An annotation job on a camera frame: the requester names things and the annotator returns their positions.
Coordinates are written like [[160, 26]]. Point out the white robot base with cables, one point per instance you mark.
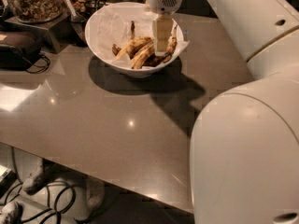
[[37, 191]]

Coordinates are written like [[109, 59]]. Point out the spotted banana front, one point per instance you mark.
[[142, 56]]

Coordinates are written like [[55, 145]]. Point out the glass jar of nuts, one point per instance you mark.
[[36, 11]]

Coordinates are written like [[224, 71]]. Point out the spotted banana left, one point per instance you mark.
[[131, 47]]

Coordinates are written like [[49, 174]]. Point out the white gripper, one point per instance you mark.
[[163, 0]]

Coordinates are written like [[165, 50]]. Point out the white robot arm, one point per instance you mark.
[[244, 151]]

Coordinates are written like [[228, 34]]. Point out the white bowl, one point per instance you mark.
[[111, 25]]

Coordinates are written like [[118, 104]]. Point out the black device with cable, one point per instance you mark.
[[21, 51]]

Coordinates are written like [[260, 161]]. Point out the grey metal stand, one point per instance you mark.
[[55, 34]]

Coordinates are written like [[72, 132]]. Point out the metal scoop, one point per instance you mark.
[[78, 22]]

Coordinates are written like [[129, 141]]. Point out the spotted banana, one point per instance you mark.
[[131, 47], [155, 60], [142, 56]]

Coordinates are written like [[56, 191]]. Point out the spotted banana right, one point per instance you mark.
[[155, 60]]

